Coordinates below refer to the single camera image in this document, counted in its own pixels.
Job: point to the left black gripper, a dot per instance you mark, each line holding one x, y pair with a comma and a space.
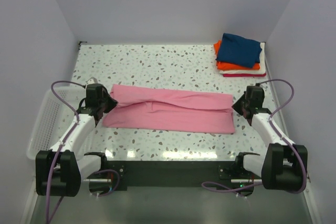
112, 102

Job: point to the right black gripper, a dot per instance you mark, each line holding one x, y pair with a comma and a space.
235, 106

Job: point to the pink t shirt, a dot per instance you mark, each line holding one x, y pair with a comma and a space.
171, 110

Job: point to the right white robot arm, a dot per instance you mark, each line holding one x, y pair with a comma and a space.
284, 165

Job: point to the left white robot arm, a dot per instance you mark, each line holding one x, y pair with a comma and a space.
60, 170

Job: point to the folded red t shirt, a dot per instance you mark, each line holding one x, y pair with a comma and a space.
243, 75

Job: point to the folded orange t shirt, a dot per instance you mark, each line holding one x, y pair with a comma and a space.
230, 66

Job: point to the folded white t shirt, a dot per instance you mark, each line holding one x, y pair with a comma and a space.
261, 70

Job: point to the white plastic laundry basket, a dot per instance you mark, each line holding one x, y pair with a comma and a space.
53, 119

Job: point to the folded blue t shirt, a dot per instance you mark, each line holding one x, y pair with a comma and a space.
238, 50

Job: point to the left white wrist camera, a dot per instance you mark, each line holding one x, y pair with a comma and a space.
92, 80

